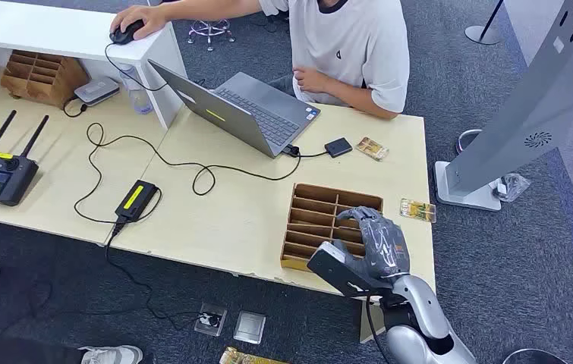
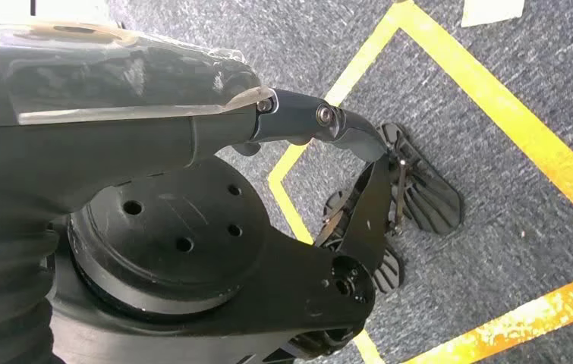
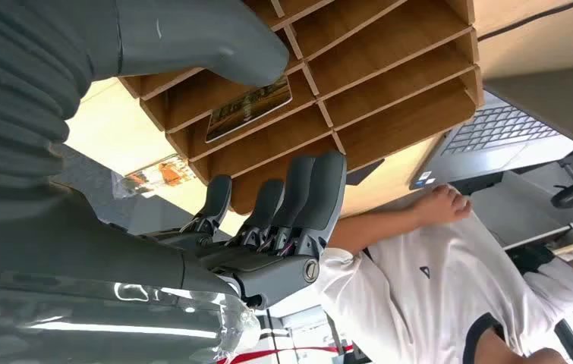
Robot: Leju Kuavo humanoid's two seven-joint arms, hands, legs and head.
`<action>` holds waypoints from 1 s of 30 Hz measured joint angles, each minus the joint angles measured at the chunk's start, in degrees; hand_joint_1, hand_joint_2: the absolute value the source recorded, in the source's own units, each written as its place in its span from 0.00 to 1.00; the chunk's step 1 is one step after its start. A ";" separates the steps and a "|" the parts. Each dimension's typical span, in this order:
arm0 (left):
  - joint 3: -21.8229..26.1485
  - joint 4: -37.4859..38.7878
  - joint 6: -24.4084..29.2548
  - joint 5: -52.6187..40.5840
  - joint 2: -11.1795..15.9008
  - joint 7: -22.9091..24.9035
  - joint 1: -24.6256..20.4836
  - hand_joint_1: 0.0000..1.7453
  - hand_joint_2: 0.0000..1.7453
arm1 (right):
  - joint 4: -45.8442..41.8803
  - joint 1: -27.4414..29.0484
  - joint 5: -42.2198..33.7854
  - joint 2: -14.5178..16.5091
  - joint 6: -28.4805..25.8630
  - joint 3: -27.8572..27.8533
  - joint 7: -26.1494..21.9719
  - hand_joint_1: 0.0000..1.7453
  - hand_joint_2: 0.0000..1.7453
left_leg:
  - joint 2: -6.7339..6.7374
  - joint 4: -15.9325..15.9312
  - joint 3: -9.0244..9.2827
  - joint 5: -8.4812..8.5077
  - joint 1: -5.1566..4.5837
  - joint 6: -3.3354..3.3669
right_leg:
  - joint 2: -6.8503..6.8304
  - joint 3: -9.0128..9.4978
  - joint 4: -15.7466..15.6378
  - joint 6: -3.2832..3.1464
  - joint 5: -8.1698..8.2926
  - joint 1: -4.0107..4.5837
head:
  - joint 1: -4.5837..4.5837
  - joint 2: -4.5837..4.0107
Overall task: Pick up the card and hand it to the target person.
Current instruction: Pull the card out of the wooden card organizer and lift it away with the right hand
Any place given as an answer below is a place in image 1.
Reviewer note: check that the white sneaker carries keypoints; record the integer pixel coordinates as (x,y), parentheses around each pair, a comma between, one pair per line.
(112,354)

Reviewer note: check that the dark round object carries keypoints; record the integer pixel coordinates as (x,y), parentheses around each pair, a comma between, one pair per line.
(535,357)

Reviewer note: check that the clear plastic water bottle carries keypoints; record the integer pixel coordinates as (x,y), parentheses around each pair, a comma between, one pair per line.
(138,95)

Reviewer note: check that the black power adapter yellow label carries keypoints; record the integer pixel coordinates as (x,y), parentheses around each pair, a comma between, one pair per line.
(136,201)

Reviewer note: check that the black external drive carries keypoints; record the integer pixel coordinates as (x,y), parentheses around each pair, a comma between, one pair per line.
(338,147)

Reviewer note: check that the grey laptop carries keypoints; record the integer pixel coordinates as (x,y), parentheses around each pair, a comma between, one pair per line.
(246,110)

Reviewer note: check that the person's left forearm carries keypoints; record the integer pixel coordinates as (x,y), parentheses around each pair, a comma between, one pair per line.
(361,100)

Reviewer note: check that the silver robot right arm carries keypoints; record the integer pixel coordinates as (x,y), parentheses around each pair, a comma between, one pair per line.
(419,311)

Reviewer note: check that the stanchion post with round base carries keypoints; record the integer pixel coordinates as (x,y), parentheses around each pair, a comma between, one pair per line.
(484,32)

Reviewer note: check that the person's right hand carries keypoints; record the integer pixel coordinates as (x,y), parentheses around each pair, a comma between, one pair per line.
(143,17)

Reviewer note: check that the person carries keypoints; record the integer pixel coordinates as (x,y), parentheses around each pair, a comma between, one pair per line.
(351,45)

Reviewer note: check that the white raised shelf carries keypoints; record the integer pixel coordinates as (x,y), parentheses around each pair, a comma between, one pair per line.
(65,32)

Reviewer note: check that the grey kiosk stand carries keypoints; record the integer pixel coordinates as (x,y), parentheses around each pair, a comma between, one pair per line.
(527,110)

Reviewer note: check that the wooden compartment card organizer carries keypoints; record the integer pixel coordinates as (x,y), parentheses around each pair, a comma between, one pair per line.
(316,216)
(45,75)

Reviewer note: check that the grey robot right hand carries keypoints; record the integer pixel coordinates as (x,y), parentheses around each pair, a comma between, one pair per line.
(384,246)

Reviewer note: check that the clear plastic bag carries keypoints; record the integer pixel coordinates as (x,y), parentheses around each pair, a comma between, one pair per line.
(512,187)

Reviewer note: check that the person's right forearm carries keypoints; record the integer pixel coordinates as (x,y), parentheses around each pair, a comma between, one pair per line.
(210,9)

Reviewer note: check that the open floor socket box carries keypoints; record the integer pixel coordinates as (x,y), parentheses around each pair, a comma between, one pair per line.
(210,319)

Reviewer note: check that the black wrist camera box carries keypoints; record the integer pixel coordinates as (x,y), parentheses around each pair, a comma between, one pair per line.
(339,274)

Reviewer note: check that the closed metal floor socket cover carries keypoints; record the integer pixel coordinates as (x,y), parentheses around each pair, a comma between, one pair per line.
(249,327)

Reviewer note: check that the chrome stool base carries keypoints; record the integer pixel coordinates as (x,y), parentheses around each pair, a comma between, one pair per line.
(210,30)

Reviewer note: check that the black computer mouse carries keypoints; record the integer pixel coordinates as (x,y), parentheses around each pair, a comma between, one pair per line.
(125,34)

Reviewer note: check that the person's left hand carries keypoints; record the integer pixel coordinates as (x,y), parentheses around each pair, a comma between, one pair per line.
(308,80)

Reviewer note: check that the pale desk leg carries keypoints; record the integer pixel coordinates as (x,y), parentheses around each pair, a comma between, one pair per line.
(369,321)

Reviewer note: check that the small grey router box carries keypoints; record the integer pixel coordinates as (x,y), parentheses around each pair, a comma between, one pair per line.
(96,90)

